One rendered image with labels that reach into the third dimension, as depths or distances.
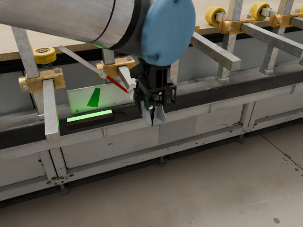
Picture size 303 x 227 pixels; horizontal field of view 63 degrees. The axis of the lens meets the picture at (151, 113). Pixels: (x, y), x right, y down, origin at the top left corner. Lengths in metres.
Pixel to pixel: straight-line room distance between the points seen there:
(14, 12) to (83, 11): 0.06
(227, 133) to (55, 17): 1.59
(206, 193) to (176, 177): 0.20
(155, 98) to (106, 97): 0.40
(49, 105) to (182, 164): 1.14
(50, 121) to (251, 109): 1.36
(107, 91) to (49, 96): 0.24
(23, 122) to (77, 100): 0.20
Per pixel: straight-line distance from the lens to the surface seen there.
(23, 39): 0.84
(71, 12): 0.25
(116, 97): 0.95
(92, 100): 0.93
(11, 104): 1.19
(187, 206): 1.50
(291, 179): 1.82
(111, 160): 1.50
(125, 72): 0.85
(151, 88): 0.55
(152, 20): 0.28
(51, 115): 0.70
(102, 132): 1.07
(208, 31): 1.20
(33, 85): 0.89
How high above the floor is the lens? 1.23
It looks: 36 degrees down
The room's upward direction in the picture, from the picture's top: straight up
